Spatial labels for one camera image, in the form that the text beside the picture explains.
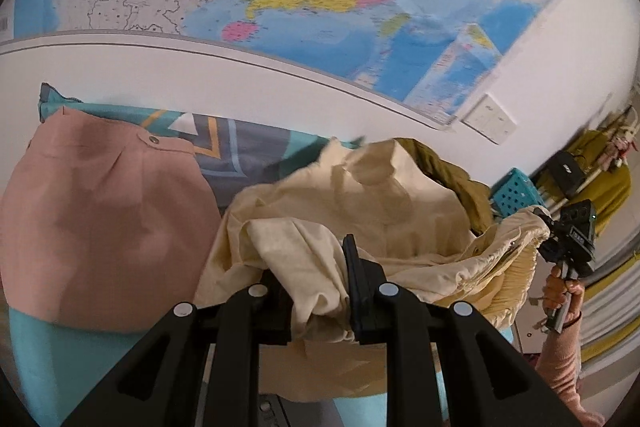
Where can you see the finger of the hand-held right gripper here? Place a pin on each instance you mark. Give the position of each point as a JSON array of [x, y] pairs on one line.
[[550, 249], [545, 217]]

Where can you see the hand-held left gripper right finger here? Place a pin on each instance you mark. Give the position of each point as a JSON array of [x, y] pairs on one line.
[[352, 267]]

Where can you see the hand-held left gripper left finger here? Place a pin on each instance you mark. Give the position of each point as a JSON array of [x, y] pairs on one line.
[[277, 307]]

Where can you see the cream garment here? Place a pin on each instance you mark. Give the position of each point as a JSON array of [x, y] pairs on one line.
[[390, 207]]

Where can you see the person's right forearm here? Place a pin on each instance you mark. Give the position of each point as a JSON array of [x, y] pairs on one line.
[[560, 372]]

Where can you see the person's right hand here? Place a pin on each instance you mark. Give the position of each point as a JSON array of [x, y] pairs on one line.
[[555, 292]]

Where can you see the teal plastic basket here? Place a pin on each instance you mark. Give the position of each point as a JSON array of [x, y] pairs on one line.
[[515, 194]]

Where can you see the yellow-green sweater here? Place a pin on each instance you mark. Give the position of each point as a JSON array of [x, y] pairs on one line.
[[610, 192]]

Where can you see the black handbag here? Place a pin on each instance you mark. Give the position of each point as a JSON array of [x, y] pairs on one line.
[[567, 172]]

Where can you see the small plush toy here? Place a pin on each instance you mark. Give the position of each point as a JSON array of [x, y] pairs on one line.
[[617, 149]]

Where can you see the olive garment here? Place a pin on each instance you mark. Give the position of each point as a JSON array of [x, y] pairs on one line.
[[450, 177]]

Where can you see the teal grey patterned bed sheet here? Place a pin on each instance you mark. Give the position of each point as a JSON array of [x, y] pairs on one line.
[[240, 147]]

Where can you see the pink garment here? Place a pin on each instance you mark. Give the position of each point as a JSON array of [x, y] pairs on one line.
[[100, 217]]

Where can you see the white wall socket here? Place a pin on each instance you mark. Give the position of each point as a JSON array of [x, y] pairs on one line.
[[492, 117]]

